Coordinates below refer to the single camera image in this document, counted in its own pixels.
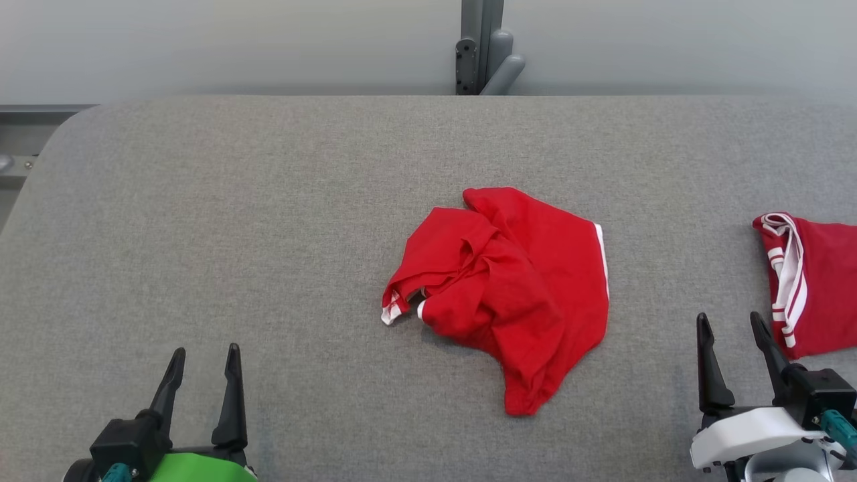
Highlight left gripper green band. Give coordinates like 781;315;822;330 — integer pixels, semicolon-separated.
62;343;259;482

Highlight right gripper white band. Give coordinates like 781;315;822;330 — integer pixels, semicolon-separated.
689;311;838;482

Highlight red basketball jersey white sleeves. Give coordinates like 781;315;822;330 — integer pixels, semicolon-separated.
752;212;857;360

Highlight red basketball shorts white stripe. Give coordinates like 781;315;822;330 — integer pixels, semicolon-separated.
381;186;611;417

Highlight grey metal rail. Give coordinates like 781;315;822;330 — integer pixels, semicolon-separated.
0;103;99;191

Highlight grey metal frame post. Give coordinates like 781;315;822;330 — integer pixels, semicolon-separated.
455;0;527;96

